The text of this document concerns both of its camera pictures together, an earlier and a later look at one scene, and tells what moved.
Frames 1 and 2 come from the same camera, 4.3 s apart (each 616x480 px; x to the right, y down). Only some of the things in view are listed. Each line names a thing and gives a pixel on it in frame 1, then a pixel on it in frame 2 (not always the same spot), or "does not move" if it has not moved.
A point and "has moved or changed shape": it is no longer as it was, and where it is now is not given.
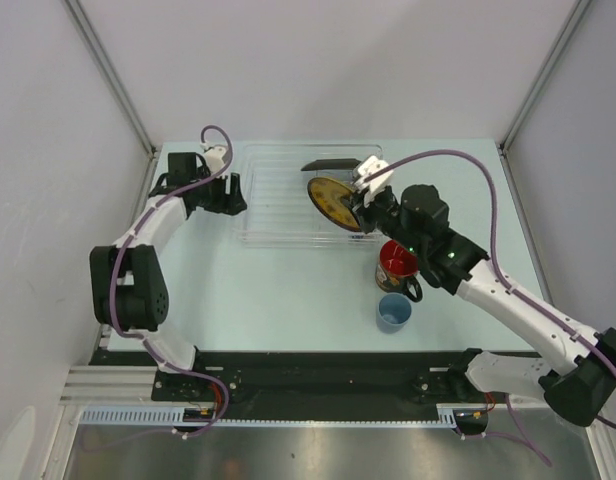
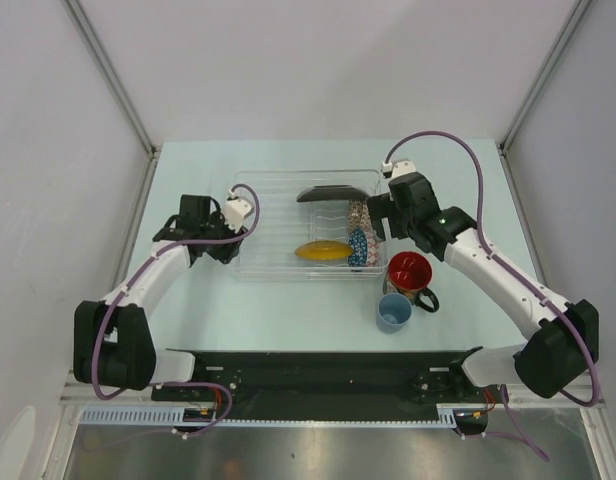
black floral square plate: [332, 164] → [331, 193]
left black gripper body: [212, 197] → [219, 229]
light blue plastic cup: [392, 312] does not move
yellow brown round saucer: [333, 200] → [324, 250]
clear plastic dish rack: [275, 189] has moved or changed shape
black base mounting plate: [405, 380] does not move
